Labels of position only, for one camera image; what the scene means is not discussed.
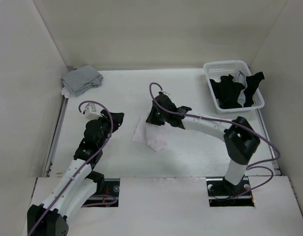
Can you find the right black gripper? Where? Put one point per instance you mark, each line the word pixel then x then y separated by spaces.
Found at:
pixel 152 119

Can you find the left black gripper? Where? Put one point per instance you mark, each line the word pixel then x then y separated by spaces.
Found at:
pixel 117 119

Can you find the black tank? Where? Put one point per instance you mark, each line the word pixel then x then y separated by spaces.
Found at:
pixel 252 84
pixel 227 92

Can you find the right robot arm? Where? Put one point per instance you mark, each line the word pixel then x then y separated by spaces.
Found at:
pixel 240 143

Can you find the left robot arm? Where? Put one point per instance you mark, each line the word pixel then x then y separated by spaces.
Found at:
pixel 53 215

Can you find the folded grey tank top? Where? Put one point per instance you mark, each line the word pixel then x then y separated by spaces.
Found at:
pixel 80 80

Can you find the folded white tank top underneath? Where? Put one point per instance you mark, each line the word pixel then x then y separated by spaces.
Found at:
pixel 65 93

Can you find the black tank top over rim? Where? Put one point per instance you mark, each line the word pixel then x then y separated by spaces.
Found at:
pixel 252 84

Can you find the white plastic laundry basket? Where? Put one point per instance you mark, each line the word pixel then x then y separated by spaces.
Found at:
pixel 214 70

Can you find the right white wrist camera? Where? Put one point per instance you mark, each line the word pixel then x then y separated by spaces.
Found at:
pixel 164 93

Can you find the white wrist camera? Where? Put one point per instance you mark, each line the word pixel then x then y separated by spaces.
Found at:
pixel 164 93
pixel 90 112

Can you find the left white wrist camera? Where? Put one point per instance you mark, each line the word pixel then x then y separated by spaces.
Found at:
pixel 90 112

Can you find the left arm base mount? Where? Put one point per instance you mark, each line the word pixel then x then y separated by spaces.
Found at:
pixel 108 193

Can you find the left metal table rail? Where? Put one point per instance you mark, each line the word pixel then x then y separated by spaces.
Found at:
pixel 55 138

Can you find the metal table rail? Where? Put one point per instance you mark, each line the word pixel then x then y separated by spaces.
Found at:
pixel 276 168
pixel 55 138

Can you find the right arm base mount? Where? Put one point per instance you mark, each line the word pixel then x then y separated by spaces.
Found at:
pixel 223 194

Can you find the right metal table rail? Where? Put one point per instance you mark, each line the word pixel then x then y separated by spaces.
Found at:
pixel 276 168

